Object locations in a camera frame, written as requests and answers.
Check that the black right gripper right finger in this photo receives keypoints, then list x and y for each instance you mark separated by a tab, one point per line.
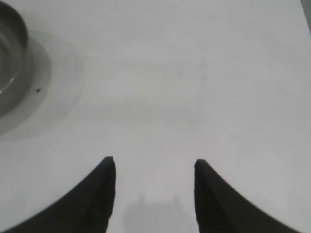
218	206

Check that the stainless steel bowl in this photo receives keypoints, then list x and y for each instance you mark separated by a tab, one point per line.
9	60

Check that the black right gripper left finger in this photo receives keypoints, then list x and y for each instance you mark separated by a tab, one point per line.
85	206

